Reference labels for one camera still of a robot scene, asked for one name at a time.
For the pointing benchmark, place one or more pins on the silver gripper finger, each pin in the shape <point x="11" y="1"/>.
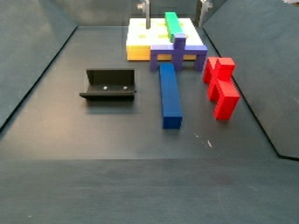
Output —
<point x="145" y="7"/>
<point x="206" y="5"/>

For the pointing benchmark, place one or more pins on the blue long block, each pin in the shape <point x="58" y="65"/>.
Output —
<point x="172" y="105"/>

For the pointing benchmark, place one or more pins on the yellow slotted board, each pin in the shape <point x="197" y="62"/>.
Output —
<point x="142" y="38"/>

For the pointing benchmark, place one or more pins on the green long block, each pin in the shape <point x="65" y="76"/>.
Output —
<point x="173" y="24"/>

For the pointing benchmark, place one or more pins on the purple cross-shaped block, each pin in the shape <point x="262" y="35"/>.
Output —
<point x="178" y="50"/>

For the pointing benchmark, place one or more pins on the red branched block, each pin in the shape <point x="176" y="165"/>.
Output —
<point x="222" y="89"/>

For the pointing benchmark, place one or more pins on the black angle bracket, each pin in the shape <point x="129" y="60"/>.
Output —
<point x="110" y="83"/>

